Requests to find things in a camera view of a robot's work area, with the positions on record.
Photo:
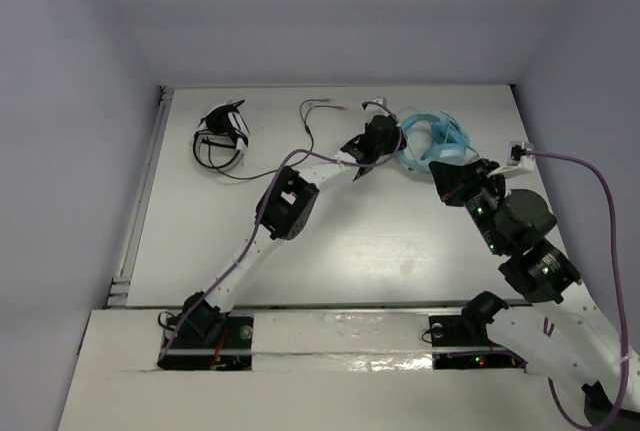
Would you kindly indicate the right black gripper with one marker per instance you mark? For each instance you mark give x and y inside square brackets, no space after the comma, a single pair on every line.
[460,179]

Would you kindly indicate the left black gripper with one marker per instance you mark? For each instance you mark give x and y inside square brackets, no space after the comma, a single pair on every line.
[365,146]

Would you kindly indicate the light blue headphones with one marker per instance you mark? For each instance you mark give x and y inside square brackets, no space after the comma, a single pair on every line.
[448,141]

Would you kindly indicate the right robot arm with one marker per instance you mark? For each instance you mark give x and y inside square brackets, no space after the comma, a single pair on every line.
[577,349]

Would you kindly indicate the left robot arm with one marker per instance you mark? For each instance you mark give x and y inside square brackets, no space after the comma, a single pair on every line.
[281,215]

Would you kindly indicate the black and white headphones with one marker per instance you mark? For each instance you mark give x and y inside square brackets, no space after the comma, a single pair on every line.
[223,127]

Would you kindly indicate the foil covered panel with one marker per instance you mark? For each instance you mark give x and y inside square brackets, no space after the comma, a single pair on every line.
[352,341]

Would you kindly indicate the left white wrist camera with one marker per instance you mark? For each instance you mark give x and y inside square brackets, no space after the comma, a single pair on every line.
[375,106]

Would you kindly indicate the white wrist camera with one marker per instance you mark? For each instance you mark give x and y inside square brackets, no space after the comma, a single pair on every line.
[375,106]
[520,156]

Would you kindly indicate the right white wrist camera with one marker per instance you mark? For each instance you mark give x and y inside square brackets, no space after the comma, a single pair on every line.
[520,156]

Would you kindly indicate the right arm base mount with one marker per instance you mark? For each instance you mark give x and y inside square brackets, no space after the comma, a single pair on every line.
[461,341]

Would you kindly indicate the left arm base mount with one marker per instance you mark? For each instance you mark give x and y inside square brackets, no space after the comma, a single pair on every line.
[227,348]

